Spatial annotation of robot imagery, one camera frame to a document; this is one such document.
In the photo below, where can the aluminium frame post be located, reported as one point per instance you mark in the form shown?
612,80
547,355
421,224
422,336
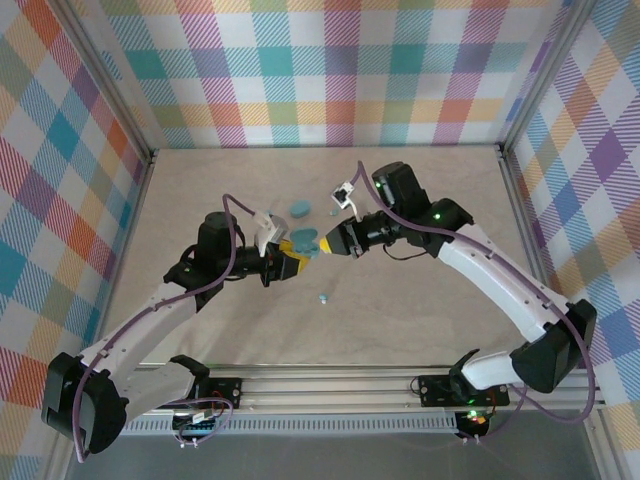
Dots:
545,75
105,80

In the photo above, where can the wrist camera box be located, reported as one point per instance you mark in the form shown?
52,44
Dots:
272,229
342,194

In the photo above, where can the aluminium side rail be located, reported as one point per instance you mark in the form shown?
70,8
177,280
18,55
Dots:
125,260
525,235

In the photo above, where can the aluminium mounting rail beam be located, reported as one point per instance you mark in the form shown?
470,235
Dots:
325,387

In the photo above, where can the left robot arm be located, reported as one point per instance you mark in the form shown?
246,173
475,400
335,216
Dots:
140,325

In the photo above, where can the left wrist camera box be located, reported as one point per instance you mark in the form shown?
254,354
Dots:
272,229

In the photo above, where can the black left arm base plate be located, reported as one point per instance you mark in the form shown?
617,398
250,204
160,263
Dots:
227,390

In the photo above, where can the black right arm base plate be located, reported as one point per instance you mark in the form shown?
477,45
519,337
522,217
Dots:
435,390

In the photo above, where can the teal earbud charging case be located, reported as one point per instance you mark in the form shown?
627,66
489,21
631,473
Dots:
305,241
300,209

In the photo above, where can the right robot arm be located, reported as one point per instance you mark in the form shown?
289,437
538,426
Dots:
490,280

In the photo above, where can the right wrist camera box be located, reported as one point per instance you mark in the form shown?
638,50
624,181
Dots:
342,194

